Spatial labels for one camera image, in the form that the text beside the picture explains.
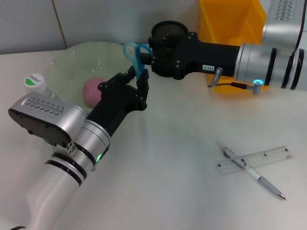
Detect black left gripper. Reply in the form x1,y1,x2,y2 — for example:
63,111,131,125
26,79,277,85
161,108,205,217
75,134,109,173
85,65,151,138

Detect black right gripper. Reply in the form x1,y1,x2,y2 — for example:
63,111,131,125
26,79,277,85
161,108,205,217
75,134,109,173
141,31,241,81

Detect blue teal scissors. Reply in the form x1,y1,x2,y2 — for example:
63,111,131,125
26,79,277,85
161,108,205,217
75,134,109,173
123,42,154,79

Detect pink peach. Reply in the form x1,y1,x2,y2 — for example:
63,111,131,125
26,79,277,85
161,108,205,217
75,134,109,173
83,77,106,110

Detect clear green-label water bottle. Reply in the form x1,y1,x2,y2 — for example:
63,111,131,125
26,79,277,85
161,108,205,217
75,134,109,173
23,73,60,101

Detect white silver pen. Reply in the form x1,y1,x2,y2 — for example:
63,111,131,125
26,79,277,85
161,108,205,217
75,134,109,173
222,146,287,201

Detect clear plastic ruler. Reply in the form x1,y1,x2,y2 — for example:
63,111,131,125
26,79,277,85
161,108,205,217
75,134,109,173
217,145,295,176

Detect black mesh pen holder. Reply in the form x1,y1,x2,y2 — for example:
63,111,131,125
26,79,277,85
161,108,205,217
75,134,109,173
151,21,189,39

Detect green glass fruit plate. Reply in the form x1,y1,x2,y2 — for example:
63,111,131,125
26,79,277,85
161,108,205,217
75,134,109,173
46,41,136,115

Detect yellow plastic bin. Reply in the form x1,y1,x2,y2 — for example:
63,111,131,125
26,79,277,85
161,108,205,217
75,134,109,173
198,0,270,93

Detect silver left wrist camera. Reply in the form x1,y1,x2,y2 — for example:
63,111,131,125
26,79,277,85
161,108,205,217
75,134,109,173
8,91,87,154

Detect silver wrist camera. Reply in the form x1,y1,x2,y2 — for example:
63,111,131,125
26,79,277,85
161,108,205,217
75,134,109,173
8,91,87,154
261,0,307,51

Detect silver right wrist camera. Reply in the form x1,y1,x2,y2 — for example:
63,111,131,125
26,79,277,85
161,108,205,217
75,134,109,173
261,0,307,51

